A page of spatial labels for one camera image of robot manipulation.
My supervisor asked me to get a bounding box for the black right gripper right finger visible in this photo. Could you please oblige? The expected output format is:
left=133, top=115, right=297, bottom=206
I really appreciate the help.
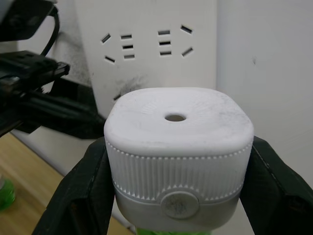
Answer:
left=240, top=136, right=313, bottom=235

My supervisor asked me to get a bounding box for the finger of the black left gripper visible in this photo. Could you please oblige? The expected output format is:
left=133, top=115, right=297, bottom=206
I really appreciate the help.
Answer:
left=0, top=80, right=106, bottom=141
left=0, top=50, right=71, bottom=98

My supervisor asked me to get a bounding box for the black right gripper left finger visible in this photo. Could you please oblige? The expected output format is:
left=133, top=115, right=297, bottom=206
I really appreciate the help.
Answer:
left=31, top=138, right=116, bottom=235

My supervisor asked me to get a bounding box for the green repellent liquid bottle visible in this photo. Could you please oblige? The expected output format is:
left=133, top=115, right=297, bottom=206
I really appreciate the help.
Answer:
left=135, top=225, right=216, bottom=235
left=0, top=177, right=16, bottom=214

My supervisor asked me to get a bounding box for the white mosquito repellent heater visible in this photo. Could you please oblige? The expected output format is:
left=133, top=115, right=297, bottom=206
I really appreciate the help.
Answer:
left=103, top=87, right=255, bottom=232

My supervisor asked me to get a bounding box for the white power strip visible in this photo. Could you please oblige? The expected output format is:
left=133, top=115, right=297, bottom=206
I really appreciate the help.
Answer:
left=73, top=0, right=219, bottom=123

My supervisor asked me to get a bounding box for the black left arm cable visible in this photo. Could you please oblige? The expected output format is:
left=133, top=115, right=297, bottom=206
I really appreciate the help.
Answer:
left=40, top=4, right=61, bottom=58

